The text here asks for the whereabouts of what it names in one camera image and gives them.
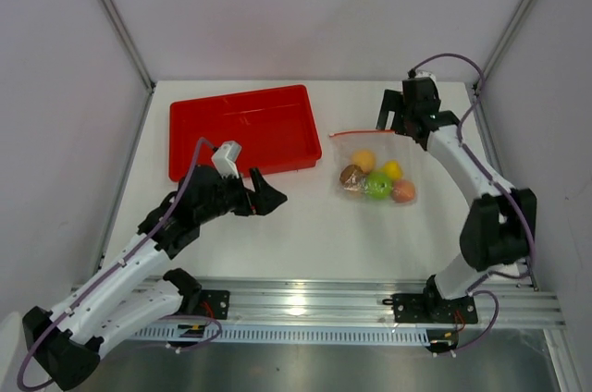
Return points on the large orange peach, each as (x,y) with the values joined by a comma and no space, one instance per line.
(365,159)

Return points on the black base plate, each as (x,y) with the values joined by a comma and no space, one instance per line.
(424,308)
(214,304)

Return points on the right frame post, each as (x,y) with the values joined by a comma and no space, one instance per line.
(515,22)

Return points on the yellow lemon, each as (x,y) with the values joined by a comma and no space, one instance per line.
(393,170)

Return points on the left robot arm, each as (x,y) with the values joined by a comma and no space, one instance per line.
(70,339)

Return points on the brown kiwi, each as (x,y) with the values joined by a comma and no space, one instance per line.
(351,172)

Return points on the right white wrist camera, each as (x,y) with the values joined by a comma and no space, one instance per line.
(421,74)

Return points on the frame post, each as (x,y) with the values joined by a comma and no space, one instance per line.
(125,39)
(515,22)

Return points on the perforated cable tray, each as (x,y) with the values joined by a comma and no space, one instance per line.
(290,334)

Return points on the green apple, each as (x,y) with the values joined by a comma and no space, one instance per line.
(378,185)

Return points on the red plastic bin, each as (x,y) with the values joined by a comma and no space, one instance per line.
(275,128)

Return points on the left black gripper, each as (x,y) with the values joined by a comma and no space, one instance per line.
(261,201)

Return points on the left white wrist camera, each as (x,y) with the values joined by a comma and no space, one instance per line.
(224,159)

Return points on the clear zip top bag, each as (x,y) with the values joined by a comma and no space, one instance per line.
(385,144)

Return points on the left frame post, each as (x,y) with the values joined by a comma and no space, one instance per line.
(125,39)

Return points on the aluminium rail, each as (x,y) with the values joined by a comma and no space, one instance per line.
(359,303)

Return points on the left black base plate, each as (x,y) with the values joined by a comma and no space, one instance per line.
(214,304)

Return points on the small pink peach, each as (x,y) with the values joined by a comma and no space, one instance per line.
(403,191)

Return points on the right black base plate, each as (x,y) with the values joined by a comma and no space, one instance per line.
(424,308)

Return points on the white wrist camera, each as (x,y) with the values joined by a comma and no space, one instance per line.
(421,74)
(224,159)

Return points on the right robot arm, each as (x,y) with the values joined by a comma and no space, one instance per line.
(499,229)

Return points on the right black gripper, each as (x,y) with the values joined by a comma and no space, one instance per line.
(393,102)

